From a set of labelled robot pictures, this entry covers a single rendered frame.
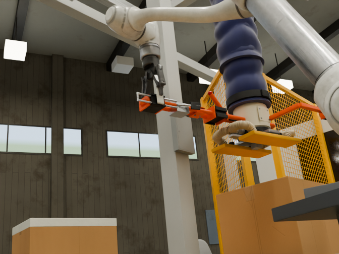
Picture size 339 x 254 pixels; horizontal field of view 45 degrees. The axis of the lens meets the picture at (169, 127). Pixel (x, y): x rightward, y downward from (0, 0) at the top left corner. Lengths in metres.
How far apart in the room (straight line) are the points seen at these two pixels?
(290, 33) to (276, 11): 0.09
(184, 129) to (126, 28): 1.57
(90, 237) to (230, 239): 1.17
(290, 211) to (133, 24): 0.95
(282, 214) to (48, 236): 1.81
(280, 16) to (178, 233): 2.02
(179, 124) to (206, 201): 8.79
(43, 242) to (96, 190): 7.97
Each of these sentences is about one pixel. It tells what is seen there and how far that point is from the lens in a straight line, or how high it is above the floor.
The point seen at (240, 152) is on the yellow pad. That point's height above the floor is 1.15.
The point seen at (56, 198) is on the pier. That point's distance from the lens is 10.30.
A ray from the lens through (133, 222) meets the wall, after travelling 10.80.
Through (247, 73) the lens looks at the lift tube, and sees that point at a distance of 2.09.
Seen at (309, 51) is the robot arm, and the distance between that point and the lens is 1.19.
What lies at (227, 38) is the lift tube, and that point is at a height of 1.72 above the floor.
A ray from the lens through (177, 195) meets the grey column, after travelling 2.99.
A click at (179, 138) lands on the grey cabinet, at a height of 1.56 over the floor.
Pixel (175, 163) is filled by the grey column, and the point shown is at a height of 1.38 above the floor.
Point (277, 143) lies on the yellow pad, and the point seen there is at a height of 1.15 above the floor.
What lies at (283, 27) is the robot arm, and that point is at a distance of 1.24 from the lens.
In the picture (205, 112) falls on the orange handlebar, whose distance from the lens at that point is 1.84.
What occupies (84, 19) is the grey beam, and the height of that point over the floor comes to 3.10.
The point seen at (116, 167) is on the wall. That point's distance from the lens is 10.97.
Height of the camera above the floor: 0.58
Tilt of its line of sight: 21 degrees up
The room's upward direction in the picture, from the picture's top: 6 degrees counter-clockwise
